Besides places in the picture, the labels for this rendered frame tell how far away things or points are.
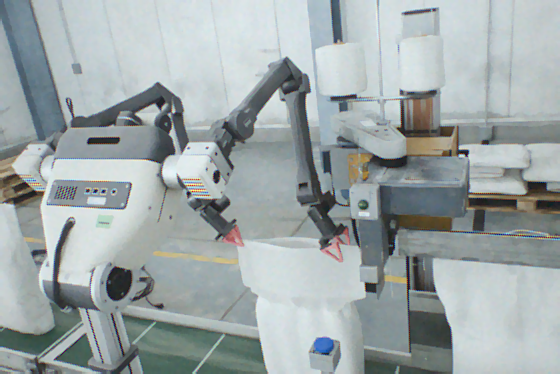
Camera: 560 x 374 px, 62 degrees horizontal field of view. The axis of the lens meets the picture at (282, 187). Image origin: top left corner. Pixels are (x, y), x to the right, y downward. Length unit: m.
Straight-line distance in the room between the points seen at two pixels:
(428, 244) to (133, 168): 0.92
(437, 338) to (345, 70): 1.11
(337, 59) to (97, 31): 7.49
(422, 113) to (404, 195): 0.51
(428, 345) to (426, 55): 1.14
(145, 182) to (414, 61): 0.86
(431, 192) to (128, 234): 0.80
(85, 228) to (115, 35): 7.38
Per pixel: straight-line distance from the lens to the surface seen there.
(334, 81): 1.56
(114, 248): 1.26
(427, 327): 2.01
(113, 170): 1.32
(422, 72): 1.51
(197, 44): 7.64
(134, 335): 2.60
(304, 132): 1.58
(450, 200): 1.32
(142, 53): 8.29
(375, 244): 1.41
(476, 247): 1.55
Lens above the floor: 1.80
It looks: 20 degrees down
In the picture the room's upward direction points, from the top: 7 degrees counter-clockwise
